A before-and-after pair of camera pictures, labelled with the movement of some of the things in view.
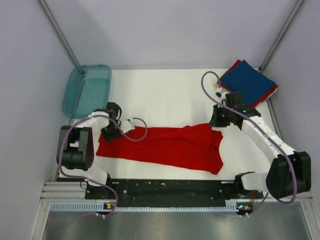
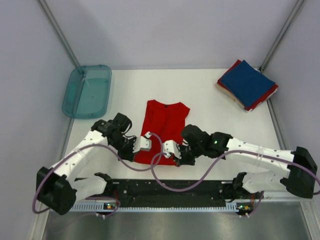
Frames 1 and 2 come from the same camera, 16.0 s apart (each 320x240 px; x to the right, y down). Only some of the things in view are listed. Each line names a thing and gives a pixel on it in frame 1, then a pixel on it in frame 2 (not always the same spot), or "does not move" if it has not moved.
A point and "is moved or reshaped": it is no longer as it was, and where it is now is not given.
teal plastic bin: [87, 88] does not move
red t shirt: [195, 146] is moved or reshaped
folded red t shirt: [237, 63] does not move
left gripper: [108, 137] -> [128, 155]
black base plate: [173, 193] does not move
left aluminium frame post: [59, 33] does not move
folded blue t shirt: [245, 78] does not move
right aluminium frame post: [281, 35] does not move
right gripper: [215, 121] -> [183, 160]
